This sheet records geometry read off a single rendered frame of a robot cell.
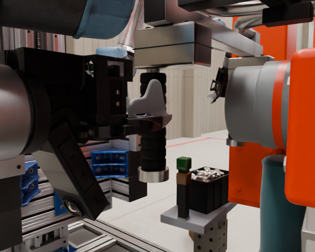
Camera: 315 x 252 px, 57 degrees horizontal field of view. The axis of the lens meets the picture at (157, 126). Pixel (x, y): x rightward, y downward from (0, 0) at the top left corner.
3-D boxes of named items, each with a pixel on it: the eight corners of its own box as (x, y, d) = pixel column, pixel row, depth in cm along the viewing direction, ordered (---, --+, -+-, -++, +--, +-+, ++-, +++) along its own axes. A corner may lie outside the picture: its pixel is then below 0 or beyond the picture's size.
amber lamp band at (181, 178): (186, 186, 95) (186, 174, 95) (175, 184, 97) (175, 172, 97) (191, 183, 99) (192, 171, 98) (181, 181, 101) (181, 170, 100)
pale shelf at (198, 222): (204, 235, 93) (204, 226, 93) (160, 222, 103) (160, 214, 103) (245, 196, 129) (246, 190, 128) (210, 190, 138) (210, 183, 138)
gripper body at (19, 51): (139, 60, 31) (35, 43, 21) (139, 140, 32) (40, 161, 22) (89, 64, 35) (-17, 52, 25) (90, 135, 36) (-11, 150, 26)
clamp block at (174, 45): (194, 64, 33) (195, 16, 33) (132, 68, 38) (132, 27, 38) (212, 68, 37) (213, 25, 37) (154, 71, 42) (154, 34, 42)
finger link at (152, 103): (188, 80, 38) (135, 76, 31) (187, 126, 38) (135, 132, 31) (169, 81, 40) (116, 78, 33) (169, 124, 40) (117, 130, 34)
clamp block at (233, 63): (268, 79, 61) (269, 53, 61) (227, 80, 66) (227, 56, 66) (274, 80, 65) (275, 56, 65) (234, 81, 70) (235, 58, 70)
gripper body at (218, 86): (208, 91, 126) (216, 64, 121) (224, 91, 130) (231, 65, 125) (219, 99, 121) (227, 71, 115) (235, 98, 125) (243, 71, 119)
